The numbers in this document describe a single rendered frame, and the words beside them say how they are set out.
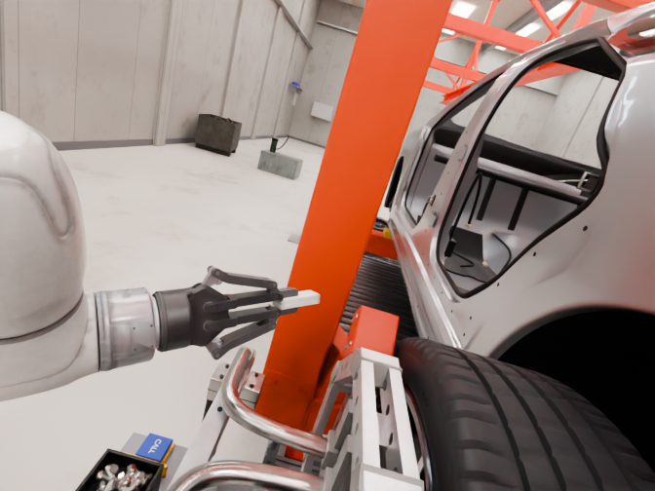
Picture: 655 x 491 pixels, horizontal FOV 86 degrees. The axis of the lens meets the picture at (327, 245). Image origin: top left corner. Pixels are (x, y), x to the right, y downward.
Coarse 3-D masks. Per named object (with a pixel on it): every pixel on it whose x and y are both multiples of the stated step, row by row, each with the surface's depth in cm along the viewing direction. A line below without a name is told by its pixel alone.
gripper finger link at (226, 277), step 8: (208, 272) 47; (216, 272) 45; (224, 272) 46; (224, 280) 46; (232, 280) 47; (240, 280) 47; (248, 280) 48; (256, 280) 49; (264, 280) 50; (272, 280) 51; (272, 288) 50
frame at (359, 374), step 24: (360, 360) 50; (384, 360) 51; (336, 384) 70; (360, 384) 46; (384, 384) 50; (360, 408) 42; (384, 408) 46; (312, 432) 77; (360, 432) 39; (408, 432) 40; (312, 456) 75; (360, 456) 36; (408, 456) 37; (360, 480) 33; (384, 480) 33; (408, 480) 34
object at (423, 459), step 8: (376, 392) 68; (408, 392) 52; (376, 400) 68; (408, 400) 50; (376, 408) 70; (408, 408) 56; (416, 408) 47; (408, 416) 56; (416, 416) 46; (416, 424) 46; (416, 432) 72; (424, 432) 43; (416, 440) 73; (424, 440) 42; (416, 448) 74; (424, 448) 41; (416, 456) 74; (424, 456) 41; (424, 464) 40; (424, 472) 40; (424, 480) 45; (432, 480) 38; (424, 488) 45; (432, 488) 37
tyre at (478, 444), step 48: (432, 384) 44; (480, 384) 42; (528, 384) 46; (432, 432) 40; (480, 432) 35; (528, 432) 37; (576, 432) 39; (480, 480) 31; (528, 480) 32; (576, 480) 33; (624, 480) 36
